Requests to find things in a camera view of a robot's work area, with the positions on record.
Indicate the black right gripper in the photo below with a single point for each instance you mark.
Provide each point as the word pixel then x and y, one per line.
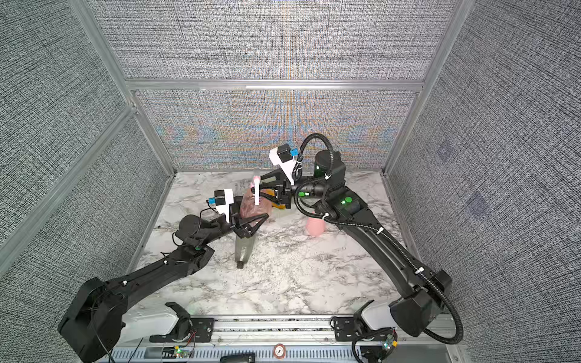
pixel 284 190

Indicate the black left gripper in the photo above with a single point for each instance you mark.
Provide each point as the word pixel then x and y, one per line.
pixel 234 211

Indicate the translucent pink spray bottle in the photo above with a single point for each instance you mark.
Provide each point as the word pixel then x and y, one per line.
pixel 249 208

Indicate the grey pink spray nozzle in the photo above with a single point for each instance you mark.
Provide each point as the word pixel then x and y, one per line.
pixel 256 189

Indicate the opaque pink spray bottle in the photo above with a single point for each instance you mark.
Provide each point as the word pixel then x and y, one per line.
pixel 315 227

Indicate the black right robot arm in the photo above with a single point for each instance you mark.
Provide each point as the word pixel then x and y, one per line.
pixel 422 306

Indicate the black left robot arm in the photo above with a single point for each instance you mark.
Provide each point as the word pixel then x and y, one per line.
pixel 92 324

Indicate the clear grey spray bottle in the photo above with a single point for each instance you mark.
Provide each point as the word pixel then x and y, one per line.
pixel 243 249

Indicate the orange bread roll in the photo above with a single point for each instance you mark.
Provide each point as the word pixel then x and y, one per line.
pixel 279 204

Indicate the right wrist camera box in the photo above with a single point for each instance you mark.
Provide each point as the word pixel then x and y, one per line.
pixel 285 158

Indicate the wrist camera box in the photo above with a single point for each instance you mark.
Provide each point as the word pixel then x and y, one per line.
pixel 222 201
pixel 285 158

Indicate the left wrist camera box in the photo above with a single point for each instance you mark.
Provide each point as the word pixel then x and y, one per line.
pixel 222 201

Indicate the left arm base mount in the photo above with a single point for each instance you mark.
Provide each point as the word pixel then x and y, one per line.
pixel 184 327

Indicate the aluminium front rail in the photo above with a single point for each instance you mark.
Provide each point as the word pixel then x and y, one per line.
pixel 272 339

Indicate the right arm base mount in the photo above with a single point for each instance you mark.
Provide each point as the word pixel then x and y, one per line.
pixel 354 329

